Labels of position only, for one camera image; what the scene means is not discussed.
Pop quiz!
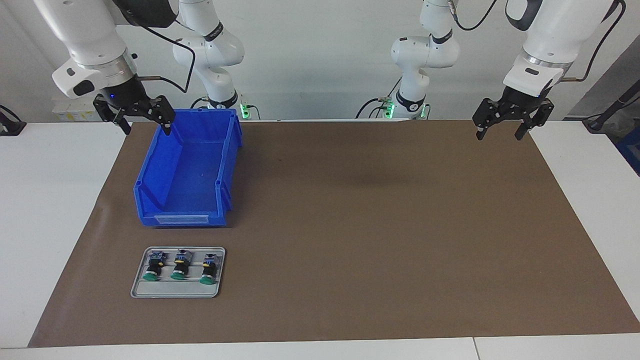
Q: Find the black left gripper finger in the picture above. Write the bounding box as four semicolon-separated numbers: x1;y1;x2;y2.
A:
514;98;555;142
472;98;504;141

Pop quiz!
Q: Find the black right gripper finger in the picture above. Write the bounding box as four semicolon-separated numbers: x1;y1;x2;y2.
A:
93;98;132;135
150;96;176;137

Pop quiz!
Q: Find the green push button switch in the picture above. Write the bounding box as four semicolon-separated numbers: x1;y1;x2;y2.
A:
142;250;168;282
199;252;221;286
170;249;194;281

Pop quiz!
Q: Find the white power strip box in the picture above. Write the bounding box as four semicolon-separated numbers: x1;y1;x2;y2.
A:
52;97;108;122

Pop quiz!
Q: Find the blue plastic storage bin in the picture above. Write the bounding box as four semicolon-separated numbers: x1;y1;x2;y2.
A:
133;107;244;228

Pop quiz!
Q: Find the black stand pole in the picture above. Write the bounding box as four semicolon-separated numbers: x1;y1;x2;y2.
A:
582;80;640;132

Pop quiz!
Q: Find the blue crate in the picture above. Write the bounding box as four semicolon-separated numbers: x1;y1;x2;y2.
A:
616;127;640;177

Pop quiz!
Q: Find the black clamp device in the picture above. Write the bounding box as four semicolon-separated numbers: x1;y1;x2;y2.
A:
0;105;27;137

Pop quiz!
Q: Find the grey metal tray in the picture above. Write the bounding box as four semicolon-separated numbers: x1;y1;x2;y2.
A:
130;246;226;299

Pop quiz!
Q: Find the brown paper table mat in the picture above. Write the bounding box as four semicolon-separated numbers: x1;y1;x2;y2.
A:
27;119;640;348

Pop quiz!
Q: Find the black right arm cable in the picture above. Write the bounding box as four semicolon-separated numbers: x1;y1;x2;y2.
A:
112;0;197;95

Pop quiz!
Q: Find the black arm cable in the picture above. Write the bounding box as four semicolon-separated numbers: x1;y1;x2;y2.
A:
112;0;197;95
447;0;626;83

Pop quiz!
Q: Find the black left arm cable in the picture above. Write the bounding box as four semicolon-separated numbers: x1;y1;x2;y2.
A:
447;0;626;83

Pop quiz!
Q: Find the black left base cable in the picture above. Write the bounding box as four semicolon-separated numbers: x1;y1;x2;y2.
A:
356;77;403;119

